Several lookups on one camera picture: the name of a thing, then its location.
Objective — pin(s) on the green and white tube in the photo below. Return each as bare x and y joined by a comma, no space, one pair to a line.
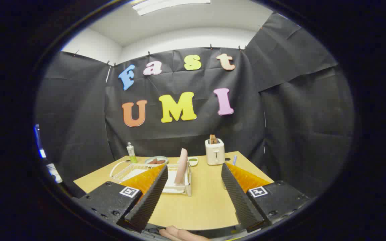
131,154

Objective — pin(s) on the brown toast slice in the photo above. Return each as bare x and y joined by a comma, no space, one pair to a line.
212,139

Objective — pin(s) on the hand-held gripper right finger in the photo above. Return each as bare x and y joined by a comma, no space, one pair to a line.
240,197

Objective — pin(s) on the pale green plate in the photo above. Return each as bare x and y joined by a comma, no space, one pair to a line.
156,158

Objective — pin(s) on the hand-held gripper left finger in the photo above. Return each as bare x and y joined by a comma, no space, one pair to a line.
149,197

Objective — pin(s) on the ceiling light panel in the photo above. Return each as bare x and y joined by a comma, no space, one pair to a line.
166,5

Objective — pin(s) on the white toaster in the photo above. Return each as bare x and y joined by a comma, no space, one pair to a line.
214,154

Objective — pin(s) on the small white divided dish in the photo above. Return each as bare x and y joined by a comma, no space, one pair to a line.
193,162

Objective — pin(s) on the brown sausages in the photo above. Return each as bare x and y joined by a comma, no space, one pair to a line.
157,161

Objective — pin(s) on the black backdrop cloth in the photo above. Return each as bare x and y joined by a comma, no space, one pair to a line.
79,117

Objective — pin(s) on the pink plate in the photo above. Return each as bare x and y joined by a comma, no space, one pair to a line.
181,167

